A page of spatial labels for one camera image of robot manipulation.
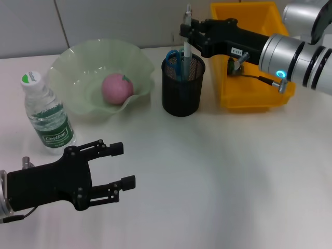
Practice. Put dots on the black mesh pen holder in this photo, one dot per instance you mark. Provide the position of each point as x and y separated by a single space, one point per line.
181 98

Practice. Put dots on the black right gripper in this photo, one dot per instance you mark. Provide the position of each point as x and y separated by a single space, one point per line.
233 39

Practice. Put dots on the transparent plastic ruler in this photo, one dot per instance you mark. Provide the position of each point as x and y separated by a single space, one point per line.
173 39

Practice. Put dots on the clear green-label water bottle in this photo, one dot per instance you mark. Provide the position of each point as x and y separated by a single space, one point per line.
52 127

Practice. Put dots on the pink toy peach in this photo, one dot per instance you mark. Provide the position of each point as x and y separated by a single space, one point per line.
116 89

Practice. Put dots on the light blue scissors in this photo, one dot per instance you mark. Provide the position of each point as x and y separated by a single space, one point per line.
175 61

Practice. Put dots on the silver ballpoint pen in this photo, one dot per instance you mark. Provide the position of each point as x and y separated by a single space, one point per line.
187 57

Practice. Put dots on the yellow plastic bin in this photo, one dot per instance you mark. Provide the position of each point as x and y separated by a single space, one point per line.
254 96

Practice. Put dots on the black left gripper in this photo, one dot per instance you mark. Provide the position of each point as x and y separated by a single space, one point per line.
46 184

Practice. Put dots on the green plastic wrapper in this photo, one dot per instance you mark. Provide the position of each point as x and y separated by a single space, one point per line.
230 66

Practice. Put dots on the pale green wavy glass bowl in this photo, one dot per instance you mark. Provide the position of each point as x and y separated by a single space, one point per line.
85 62

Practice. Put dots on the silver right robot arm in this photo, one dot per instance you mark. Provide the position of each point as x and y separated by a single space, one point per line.
298 57

